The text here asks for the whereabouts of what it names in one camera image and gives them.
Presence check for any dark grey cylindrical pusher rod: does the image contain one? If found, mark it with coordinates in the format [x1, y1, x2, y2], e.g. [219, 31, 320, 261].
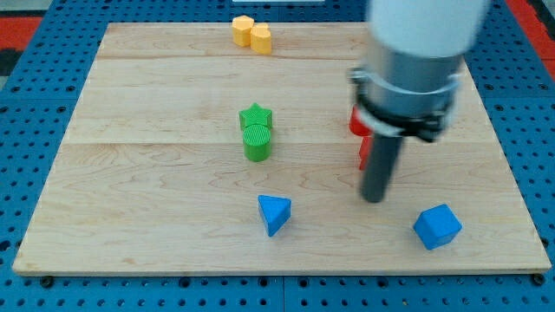
[360, 133, 404, 203]

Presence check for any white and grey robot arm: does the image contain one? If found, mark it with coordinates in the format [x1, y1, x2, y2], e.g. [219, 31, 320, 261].
[349, 0, 491, 203]

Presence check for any red star block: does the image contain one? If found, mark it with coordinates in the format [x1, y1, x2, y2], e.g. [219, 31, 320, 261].
[358, 136, 373, 171]

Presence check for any blue triangle block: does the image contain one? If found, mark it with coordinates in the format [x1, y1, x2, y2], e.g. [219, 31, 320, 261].
[258, 195, 291, 237]

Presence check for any green star block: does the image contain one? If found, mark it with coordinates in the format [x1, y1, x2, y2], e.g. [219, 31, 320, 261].
[238, 102, 273, 131]

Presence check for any red round block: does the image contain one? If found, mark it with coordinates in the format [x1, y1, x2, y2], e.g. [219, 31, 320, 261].
[349, 107, 373, 137]

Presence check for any blue cube block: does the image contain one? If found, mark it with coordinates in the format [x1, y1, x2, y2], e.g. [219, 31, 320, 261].
[413, 204, 463, 250]

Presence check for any green cylinder block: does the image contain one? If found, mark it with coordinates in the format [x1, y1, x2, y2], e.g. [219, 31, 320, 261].
[243, 125, 271, 162]

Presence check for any yellow heart block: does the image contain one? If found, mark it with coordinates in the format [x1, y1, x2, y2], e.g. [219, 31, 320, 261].
[250, 23, 272, 55]

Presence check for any yellow hexagon block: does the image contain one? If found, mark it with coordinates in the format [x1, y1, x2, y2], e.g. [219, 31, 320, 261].
[232, 15, 254, 47]

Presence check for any light wooden board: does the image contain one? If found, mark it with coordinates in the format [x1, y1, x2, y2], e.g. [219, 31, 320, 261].
[12, 23, 551, 276]

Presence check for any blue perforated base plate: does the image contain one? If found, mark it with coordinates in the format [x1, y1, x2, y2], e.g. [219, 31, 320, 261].
[1, 0, 554, 311]

